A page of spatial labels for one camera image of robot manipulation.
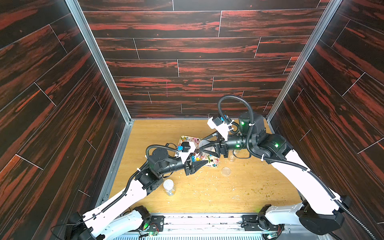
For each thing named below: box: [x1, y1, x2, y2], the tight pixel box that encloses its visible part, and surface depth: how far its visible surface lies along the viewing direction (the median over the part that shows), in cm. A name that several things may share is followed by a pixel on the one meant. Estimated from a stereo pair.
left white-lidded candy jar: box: [163, 179, 175, 196], surface depth 77 cm
